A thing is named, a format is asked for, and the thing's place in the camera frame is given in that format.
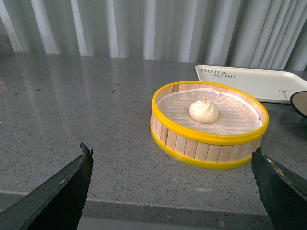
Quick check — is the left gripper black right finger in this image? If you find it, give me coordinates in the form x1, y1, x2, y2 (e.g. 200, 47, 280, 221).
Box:
251, 148, 307, 230

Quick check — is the yellow rimmed bamboo steamer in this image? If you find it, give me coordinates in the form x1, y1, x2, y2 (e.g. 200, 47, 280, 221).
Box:
150, 80, 269, 170

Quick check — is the white steamer liner cloth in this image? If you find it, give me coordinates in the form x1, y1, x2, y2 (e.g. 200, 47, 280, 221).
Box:
157, 88, 263, 135

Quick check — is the grey pleated curtain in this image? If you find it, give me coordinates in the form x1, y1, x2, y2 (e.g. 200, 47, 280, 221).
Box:
0, 0, 307, 71

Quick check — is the white steamed bun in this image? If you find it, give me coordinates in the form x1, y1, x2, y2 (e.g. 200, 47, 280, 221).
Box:
189, 100, 219, 124

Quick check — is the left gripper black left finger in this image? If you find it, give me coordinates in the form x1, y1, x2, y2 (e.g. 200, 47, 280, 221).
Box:
0, 143, 93, 230

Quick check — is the brown plate with black rim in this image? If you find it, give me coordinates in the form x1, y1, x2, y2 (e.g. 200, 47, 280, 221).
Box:
290, 91, 307, 119

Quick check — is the white bear print tray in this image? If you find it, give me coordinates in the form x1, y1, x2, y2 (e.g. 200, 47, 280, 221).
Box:
195, 65, 307, 104

